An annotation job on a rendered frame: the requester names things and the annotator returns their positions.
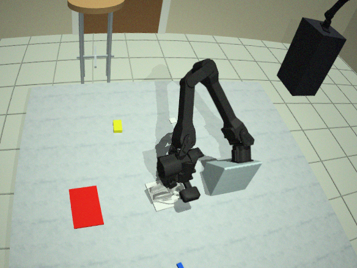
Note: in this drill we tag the red flat rectangular plate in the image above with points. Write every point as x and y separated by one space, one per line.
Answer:
85 206

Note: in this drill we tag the small yellow block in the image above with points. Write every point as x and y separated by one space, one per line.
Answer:
117 126

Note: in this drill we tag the blue flat bar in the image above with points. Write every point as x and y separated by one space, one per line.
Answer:
179 265

